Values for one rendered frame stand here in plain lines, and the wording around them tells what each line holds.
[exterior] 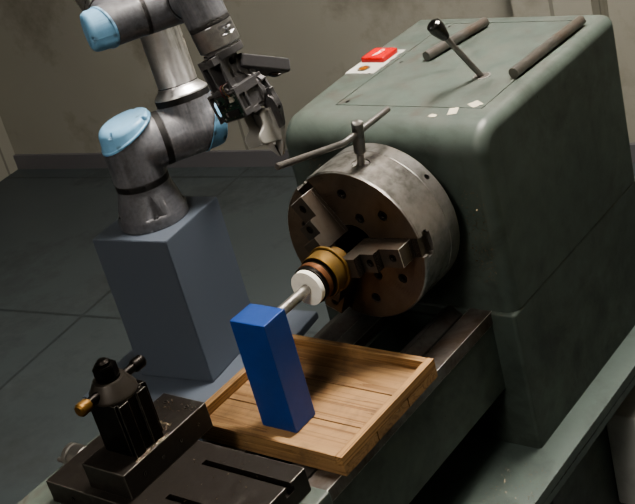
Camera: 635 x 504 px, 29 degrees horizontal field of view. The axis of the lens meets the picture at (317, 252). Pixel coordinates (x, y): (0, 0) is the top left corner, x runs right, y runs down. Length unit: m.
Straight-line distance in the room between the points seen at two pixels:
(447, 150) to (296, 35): 3.11
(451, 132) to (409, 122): 0.10
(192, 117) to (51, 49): 3.71
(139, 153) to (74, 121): 3.81
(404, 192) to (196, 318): 0.61
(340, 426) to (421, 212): 0.41
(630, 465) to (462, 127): 0.98
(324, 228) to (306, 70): 3.16
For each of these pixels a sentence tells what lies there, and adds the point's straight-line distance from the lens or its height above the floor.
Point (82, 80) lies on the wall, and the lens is 6.16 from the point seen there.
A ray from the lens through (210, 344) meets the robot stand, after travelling 2.64.
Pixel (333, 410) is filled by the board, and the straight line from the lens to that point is 2.20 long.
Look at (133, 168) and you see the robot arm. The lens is 2.52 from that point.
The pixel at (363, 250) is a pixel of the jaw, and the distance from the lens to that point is 2.22.
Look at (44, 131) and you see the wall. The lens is 6.50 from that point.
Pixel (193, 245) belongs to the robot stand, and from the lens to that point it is 2.57.
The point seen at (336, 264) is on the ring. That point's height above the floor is 1.10.
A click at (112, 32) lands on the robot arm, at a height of 1.59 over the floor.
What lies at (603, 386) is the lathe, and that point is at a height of 0.54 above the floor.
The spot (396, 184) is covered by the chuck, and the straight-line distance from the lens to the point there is 2.21.
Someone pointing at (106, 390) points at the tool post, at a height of 1.14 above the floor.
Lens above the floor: 2.10
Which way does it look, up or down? 26 degrees down
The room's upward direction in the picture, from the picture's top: 16 degrees counter-clockwise
